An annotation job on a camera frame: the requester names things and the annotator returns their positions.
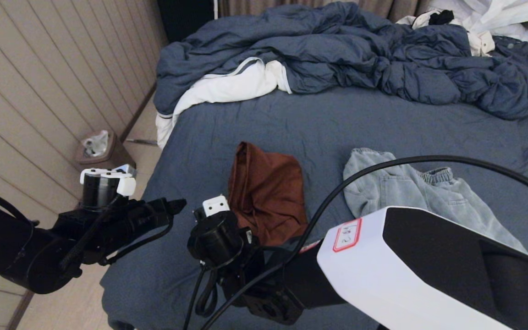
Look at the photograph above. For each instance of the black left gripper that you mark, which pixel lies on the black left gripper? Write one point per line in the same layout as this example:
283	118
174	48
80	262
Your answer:
126	222

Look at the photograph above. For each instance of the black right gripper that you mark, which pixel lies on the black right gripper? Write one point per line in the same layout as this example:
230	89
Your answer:
245	275

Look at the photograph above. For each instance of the rust brown shorts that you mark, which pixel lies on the rust brown shorts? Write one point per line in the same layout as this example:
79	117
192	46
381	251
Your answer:
268	192

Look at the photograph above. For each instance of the light blue denim jeans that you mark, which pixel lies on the light blue denim jeans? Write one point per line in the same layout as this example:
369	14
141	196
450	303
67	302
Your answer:
410	192

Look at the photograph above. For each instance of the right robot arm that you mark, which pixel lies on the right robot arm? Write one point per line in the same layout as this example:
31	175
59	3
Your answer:
429	275

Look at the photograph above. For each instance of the brown trash bin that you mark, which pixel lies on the brown trash bin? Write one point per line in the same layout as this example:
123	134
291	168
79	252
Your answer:
115	156

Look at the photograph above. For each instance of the white plastic bin bag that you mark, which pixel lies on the white plastic bin bag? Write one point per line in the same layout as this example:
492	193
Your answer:
96	144

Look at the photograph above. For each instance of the blue bed sheet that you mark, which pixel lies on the blue bed sheet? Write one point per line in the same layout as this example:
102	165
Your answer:
291	123

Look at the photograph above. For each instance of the black cabinet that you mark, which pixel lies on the black cabinet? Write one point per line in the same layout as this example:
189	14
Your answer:
186	17

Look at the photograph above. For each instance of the white vertical pole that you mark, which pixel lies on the white vertical pole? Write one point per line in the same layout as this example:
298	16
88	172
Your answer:
216	9

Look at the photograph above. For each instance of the dark blue crumpled duvet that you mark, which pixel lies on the dark blue crumpled duvet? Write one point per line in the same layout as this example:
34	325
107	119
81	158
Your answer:
337	46

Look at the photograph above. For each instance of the beige curtain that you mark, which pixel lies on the beige curtain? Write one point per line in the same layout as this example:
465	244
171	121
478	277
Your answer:
397	8

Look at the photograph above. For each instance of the small black garment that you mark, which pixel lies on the small black garment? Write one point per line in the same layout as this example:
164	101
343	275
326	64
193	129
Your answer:
442	17

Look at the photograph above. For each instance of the cream jacket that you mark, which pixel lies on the cream jacket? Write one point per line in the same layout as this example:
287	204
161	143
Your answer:
481	43

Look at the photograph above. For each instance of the dark denim garment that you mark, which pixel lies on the dark denim garment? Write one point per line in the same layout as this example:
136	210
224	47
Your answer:
523	48

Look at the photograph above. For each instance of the white shirt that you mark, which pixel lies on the white shirt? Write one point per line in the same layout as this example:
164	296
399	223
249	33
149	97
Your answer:
493	13

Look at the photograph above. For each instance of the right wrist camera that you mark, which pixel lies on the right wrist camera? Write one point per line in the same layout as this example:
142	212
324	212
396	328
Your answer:
216	236

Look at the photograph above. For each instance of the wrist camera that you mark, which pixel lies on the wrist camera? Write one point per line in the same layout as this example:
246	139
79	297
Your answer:
103	185
216	236

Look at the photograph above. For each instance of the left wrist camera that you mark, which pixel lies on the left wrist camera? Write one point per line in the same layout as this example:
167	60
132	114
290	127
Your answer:
103	185

